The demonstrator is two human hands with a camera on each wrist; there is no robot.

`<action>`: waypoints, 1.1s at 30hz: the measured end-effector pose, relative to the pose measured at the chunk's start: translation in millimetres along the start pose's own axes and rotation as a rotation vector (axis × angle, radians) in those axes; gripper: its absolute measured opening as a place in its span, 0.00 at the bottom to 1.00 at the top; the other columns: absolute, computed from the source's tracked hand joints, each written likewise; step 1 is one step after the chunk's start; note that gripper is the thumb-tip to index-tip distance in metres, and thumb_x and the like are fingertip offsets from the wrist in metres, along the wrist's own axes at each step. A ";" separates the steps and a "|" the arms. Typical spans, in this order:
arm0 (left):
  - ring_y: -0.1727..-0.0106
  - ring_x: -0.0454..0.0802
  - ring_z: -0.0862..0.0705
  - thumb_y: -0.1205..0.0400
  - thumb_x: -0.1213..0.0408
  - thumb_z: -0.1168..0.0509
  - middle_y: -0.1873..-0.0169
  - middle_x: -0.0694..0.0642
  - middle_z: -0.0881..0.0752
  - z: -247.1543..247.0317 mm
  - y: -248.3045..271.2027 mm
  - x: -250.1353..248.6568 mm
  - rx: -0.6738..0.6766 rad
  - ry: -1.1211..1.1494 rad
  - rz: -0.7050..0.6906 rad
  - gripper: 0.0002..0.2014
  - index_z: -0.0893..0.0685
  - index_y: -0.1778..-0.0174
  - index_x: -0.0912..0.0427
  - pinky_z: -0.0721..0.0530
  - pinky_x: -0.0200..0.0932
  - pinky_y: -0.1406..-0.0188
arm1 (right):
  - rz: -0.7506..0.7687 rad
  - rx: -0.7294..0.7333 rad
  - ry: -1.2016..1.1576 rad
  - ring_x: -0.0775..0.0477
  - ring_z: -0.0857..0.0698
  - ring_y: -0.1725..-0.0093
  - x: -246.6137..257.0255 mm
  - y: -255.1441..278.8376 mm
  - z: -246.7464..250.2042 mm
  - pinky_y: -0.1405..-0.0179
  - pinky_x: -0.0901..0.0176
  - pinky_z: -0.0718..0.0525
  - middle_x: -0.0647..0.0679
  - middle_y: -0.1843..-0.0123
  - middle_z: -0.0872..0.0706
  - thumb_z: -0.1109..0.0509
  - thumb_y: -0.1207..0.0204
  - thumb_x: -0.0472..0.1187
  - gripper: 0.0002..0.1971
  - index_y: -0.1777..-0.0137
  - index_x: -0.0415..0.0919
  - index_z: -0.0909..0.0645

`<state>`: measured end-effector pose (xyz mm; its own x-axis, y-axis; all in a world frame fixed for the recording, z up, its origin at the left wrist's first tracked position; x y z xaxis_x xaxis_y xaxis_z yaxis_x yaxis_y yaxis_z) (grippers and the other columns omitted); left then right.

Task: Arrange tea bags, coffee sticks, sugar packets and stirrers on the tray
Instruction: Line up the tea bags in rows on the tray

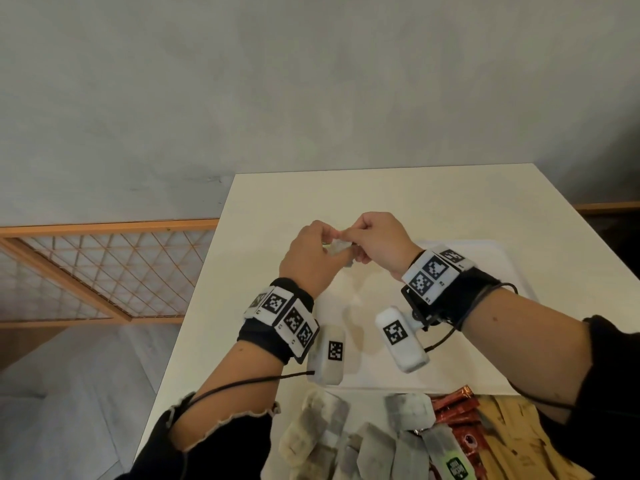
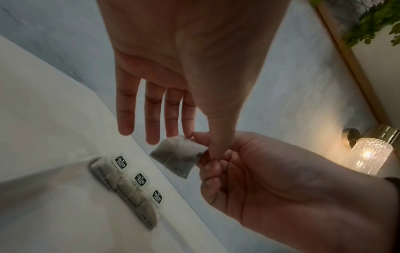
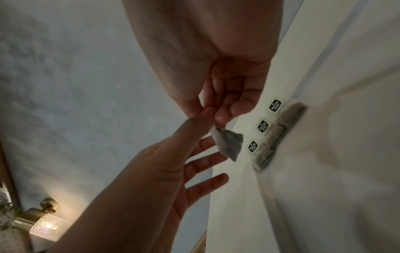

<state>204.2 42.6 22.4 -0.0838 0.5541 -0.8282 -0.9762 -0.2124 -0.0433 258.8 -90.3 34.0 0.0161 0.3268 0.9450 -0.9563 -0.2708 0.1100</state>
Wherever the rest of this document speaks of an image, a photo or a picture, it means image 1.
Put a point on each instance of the person's left hand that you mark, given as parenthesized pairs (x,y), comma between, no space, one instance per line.
(310,264)

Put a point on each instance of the person's right hand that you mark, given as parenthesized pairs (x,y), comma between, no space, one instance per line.
(385,239)

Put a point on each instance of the white tea bag green tag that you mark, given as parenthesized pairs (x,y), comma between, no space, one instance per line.
(339,248)

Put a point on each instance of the white tray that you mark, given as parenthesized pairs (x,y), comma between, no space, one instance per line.
(465,369)

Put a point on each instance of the pile of tea bags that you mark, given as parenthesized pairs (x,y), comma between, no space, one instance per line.
(320,419)

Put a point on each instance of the pile of red coffee sachets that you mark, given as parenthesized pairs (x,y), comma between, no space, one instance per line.
(460,409)

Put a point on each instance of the pile of brown sugar packets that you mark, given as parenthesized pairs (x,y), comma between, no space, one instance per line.
(515,439)

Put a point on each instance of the person's left forearm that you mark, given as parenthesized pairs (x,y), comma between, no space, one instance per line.
(230,379)

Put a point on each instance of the person's right forearm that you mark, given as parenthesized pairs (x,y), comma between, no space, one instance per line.
(525,339)

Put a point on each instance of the black left wristband marker tags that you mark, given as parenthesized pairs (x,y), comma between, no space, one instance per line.
(280,314)

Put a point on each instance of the wooden lattice screen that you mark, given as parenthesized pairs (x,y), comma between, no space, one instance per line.
(100,228)

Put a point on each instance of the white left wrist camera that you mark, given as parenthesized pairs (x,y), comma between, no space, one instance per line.
(327,354)

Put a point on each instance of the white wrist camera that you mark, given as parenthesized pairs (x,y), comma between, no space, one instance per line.
(327,354)
(400,339)

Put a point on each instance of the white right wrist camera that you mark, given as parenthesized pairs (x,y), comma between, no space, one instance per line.
(400,339)

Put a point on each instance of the wooden wall rail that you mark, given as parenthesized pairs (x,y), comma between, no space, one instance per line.
(610,206)

